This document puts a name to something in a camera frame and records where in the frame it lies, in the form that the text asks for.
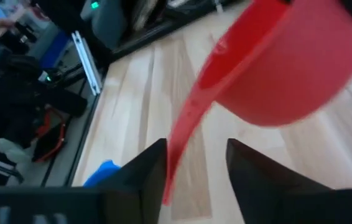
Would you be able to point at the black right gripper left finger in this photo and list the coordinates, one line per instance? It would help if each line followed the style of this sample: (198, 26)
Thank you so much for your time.
(145, 174)

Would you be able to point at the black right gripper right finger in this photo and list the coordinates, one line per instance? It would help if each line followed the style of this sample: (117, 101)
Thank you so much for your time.
(257, 180)

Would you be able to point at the blue measuring cup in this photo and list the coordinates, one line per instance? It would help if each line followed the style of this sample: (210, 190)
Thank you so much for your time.
(101, 174)

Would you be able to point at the red measuring cup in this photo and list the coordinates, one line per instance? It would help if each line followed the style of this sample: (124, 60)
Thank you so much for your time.
(288, 62)

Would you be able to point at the black bag with red trim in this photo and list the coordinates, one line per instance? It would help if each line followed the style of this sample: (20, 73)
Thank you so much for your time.
(50, 140)

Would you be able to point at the silver aluminium extrusion bar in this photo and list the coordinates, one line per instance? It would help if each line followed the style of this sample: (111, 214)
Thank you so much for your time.
(86, 62)

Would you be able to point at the blue panel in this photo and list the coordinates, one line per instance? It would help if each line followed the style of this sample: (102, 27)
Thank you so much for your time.
(54, 49)

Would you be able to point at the grey box with green light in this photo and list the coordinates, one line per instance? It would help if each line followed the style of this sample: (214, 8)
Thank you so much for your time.
(107, 25)

